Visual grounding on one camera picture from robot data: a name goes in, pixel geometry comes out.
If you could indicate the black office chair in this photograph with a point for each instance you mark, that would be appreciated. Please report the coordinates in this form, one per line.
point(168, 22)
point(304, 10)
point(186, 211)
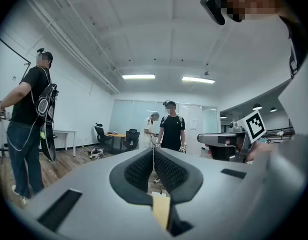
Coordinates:
point(132, 136)
point(101, 134)

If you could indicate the person's head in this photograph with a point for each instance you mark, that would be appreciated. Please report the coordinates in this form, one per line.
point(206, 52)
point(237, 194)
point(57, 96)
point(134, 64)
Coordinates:
point(256, 4)

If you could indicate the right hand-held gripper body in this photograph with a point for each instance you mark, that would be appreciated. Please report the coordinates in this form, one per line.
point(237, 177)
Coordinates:
point(254, 126)

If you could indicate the white desk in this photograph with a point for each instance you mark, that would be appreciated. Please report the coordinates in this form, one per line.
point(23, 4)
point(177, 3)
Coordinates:
point(66, 131)

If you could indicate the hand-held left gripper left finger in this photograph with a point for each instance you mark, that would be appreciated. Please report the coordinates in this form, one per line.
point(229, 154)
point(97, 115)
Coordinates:
point(118, 181)

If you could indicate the white ceiling conduit pipes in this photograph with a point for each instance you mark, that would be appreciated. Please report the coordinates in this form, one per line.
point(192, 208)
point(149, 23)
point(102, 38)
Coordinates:
point(93, 71)

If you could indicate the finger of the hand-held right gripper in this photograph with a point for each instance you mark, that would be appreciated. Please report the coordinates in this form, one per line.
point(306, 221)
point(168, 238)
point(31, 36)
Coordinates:
point(211, 138)

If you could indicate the white paper notice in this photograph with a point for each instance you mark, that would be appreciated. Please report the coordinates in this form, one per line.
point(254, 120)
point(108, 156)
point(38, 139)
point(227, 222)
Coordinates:
point(193, 124)

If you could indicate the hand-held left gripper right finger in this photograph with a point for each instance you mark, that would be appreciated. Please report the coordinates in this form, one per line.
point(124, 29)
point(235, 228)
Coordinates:
point(191, 179)

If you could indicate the ceiling light panel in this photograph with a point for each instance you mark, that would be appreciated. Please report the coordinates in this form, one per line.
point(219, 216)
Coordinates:
point(138, 76)
point(198, 80)

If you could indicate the wooden desk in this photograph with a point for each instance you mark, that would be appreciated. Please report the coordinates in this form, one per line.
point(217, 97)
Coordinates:
point(116, 134)

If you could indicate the black head-mounted camera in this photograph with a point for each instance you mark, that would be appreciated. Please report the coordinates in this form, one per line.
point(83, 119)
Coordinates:
point(213, 10)

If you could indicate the black pendant lamp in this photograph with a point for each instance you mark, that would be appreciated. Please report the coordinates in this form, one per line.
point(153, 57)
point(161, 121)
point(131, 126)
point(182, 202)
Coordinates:
point(273, 109)
point(257, 107)

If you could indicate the person's right forearm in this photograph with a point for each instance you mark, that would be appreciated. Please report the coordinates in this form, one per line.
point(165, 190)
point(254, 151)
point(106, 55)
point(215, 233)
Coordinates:
point(259, 150)

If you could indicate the person's black shirt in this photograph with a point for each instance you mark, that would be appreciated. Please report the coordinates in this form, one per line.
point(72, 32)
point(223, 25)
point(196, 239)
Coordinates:
point(302, 41)

